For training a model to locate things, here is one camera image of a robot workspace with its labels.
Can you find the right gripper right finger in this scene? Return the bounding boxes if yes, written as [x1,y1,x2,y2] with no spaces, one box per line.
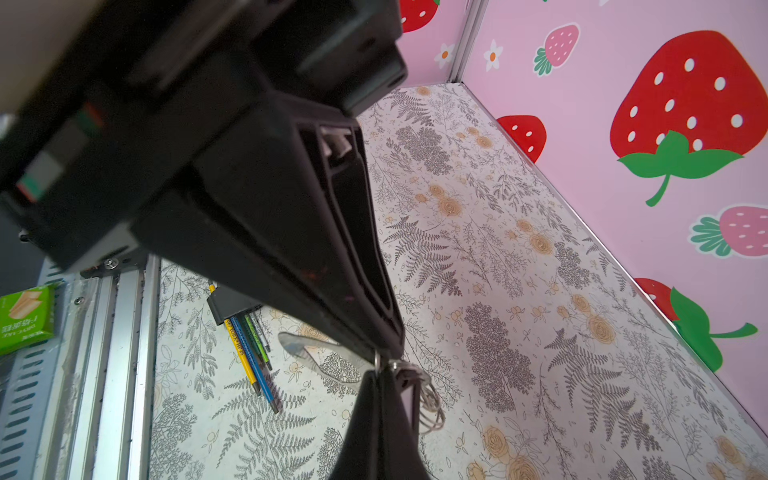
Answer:
[380,370,429,480]

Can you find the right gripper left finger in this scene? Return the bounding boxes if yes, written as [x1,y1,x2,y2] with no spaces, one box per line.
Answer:
[329,371,382,480]

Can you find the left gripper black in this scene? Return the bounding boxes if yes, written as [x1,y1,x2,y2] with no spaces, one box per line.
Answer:
[1,1,407,361]

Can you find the green snack packet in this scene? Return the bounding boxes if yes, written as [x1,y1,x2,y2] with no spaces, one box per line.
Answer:
[0,285,55,356]

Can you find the black connector with coloured wires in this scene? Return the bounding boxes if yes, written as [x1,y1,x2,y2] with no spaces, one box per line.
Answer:
[207,282,280,414]

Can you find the aluminium rail frame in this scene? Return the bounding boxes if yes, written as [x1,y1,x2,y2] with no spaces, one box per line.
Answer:
[1,256,161,479]

